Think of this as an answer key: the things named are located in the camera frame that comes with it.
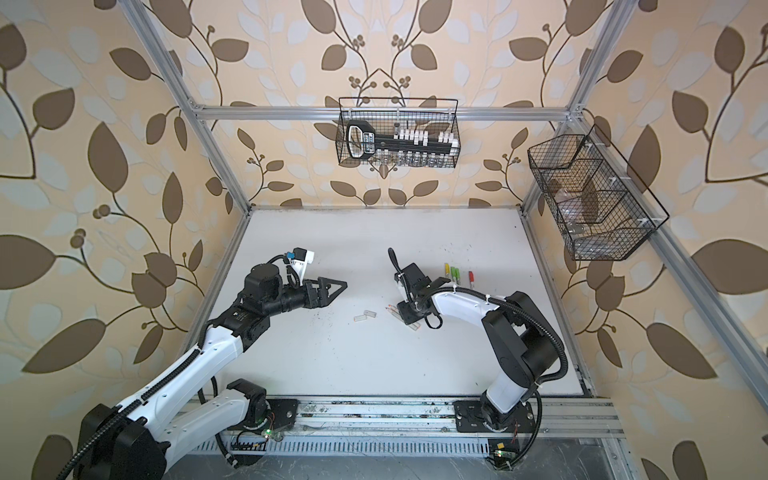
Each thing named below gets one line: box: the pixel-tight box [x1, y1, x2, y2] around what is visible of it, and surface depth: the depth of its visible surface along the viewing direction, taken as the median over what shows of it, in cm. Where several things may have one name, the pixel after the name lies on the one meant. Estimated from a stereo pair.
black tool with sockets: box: [346, 120, 460, 160], surface depth 84 cm
